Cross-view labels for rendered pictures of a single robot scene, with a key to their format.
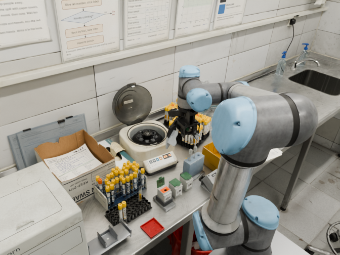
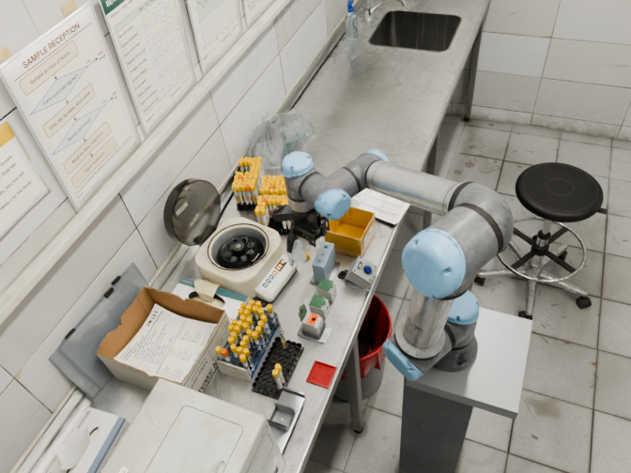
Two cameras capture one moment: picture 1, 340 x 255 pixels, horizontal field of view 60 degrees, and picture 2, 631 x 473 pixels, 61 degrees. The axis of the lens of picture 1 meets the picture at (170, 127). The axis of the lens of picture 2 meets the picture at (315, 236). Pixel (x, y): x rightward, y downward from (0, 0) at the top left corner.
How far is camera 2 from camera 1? 49 cm
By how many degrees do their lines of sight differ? 20
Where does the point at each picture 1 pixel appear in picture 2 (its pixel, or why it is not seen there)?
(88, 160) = (179, 327)
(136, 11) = (143, 72)
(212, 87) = (343, 180)
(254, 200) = not seen: hidden behind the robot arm
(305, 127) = (507, 236)
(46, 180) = (191, 403)
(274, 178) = not seen: hidden behind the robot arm
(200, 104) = (338, 211)
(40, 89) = (64, 267)
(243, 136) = (456, 280)
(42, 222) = (235, 456)
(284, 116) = (486, 236)
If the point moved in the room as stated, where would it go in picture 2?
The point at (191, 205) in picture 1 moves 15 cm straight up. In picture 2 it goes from (349, 318) to (347, 289)
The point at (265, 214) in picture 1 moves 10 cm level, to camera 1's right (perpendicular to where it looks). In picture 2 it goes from (465, 308) to (499, 292)
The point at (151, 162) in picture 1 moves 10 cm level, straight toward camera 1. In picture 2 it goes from (266, 285) to (280, 308)
